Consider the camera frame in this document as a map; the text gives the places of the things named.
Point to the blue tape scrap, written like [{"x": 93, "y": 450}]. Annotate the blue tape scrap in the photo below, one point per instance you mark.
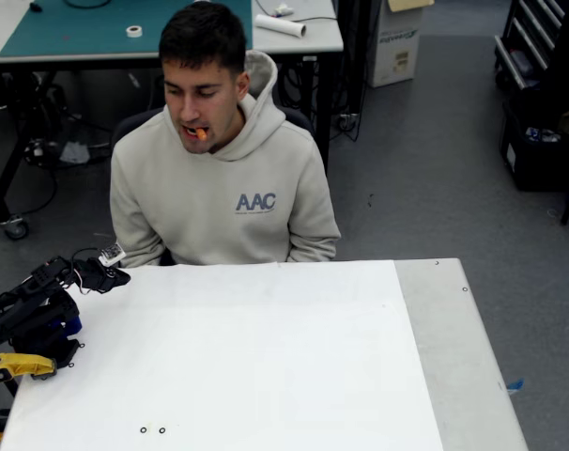
[{"x": 515, "y": 386}]

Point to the black drawer tool cabinet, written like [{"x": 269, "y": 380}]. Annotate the black drawer tool cabinet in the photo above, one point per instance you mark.
[{"x": 524, "y": 51}]

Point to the white cardboard box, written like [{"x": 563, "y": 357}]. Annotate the white cardboard box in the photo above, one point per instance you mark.
[{"x": 395, "y": 51}]

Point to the grey work table black legs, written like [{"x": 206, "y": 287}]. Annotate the grey work table black legs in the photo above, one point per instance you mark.
[{"x": 312, "y": 40}]

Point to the man in beige hoodie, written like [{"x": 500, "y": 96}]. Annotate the man in beige hoodie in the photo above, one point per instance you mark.
[{"x": 228, "y": 206}]

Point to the white cloth on floor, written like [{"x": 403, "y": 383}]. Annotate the white cloth on floor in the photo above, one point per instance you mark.
[{"x": 74, "y": 152}]

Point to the large white paper sheet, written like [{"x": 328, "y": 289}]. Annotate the large white paper sheet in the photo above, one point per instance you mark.
[{"x": 266, "y": 366}]

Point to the black storage bin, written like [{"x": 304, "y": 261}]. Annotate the black storage bin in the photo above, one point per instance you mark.
[{"x": 528, "y": 164}]

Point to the small orange snack piece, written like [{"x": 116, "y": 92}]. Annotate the small orange snack piece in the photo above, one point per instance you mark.
[{"x": 202, "y": 135}]

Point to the green cutting mat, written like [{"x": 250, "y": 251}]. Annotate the green cutting mat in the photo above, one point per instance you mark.
[{"x": 87, "y": 33}]

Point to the crumpled white item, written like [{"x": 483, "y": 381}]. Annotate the crumpled white item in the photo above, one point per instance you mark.
[{"x": 283, "y": 9}]

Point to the white tape roll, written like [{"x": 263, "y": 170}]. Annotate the white tape roll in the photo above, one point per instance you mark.
[{"x": 134, "y": 31}]

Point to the black caster wheel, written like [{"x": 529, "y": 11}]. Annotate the black caster wheel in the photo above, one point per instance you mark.
[{"x": 16, "y": 228}]

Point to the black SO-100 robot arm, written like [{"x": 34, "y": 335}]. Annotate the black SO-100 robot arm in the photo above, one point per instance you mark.
[{"x": 31, "y": 312}]

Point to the white paper roll tube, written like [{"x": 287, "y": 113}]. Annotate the white paper roll tube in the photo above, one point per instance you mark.
[{"x": 280, "y": 25}]

